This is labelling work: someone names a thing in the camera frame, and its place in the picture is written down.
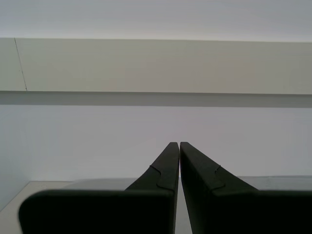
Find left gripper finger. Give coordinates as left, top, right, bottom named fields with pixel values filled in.
left=18, top=142, right=180, bottom=234
left=179, top=141, right=312, bottom=234

